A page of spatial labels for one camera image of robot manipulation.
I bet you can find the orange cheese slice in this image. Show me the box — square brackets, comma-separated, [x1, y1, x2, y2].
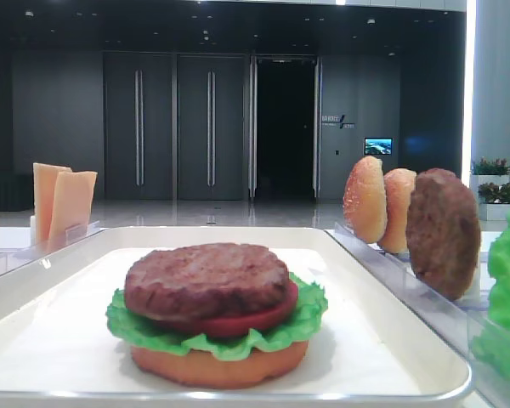
[33, 162, 72, 250]
[48, 171, 98, 251]

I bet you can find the brown meat patty on stack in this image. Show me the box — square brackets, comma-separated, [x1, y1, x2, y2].
[124, 243, 290, 320]

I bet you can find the green lettuce leaf on stack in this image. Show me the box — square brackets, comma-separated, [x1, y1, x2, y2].
[106, 273, 328, 361]

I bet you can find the red tomato slice on stack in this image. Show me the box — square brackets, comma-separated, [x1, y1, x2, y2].
[198, 280, 299, 339]

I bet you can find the standing brown meat patty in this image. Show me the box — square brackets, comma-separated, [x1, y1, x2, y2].
[405, 168, 481, 301]

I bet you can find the standing green lettuce leaf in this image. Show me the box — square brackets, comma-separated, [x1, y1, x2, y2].
[473, 213, 510, 384]

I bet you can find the sesame bun top standing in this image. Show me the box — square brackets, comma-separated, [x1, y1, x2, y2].
[343, 156, 388, 244]

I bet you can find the dark double door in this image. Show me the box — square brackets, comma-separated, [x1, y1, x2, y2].
[104, 52, 247, 201]

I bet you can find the bottom bun on tray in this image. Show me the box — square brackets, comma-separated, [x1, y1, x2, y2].
[130, 341, 309, 389]

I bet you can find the upper potted plants planter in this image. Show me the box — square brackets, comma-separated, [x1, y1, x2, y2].
[470, 157, 510, 192]

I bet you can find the potted plants planter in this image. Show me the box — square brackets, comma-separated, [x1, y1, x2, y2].
[470, 157, 510, 192]
[479, 183, 510, 221]

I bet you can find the lower potted plants planter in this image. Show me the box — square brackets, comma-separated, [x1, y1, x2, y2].
[479, 183, 510, 221]

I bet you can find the white rectangular tray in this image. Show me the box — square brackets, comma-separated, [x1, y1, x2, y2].
[0, 227, 473, 407]

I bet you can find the small wall screen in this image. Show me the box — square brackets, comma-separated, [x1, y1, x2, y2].
[364, 138, 393, 156]

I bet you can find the left clear plastic rail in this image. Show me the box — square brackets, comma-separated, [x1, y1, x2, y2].
[0, 221, 102, 276]

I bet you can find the clear plastic rail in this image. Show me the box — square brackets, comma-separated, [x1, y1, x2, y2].
[331, 223, 510, 407]
[0, 221, 102, 276]

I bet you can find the right clear plastic rail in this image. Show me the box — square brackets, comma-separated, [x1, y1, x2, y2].
[331, 223, 510, 407]

